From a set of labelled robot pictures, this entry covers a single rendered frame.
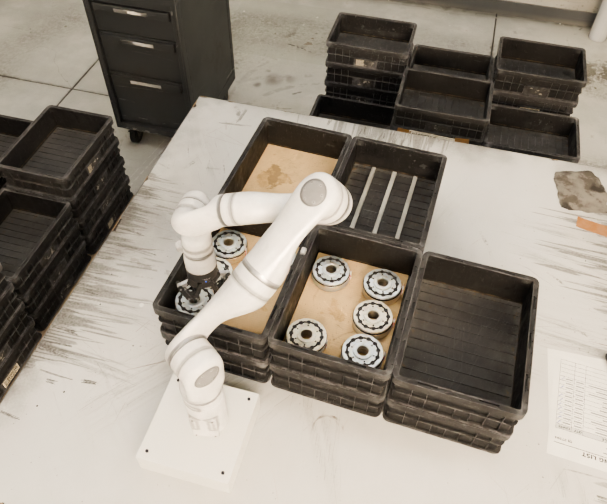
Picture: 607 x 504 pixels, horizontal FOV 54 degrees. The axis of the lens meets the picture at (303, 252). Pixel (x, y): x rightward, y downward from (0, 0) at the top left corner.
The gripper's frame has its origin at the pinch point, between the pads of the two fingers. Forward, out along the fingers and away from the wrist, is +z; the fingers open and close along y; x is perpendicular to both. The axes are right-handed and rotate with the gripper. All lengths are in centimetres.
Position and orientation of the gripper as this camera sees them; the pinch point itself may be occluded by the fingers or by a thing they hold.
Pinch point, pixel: (207, 298)
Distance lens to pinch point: 157.6
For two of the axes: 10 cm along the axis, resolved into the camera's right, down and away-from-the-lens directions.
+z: -0.1, 6.5, 7.6
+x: -3.6, -7.1, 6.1
